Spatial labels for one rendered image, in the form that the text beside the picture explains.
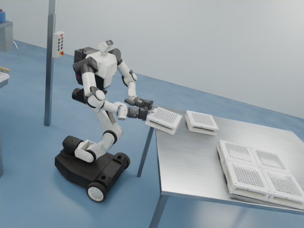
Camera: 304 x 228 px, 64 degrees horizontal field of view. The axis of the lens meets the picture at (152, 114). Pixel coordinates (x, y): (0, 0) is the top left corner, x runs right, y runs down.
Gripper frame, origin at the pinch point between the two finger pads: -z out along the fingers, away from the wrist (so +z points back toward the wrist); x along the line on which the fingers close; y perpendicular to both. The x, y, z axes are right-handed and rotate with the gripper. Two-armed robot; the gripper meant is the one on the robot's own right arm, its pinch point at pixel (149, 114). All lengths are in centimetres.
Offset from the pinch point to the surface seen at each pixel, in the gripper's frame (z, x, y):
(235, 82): -274, 54, -285
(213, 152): -44, 7, 37
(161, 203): 4, 19, 73
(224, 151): -47, 0, 44
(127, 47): -39, 43, -371
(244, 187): -43, 0, 78
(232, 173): -41, 0, 66
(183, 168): -13, 7, 56
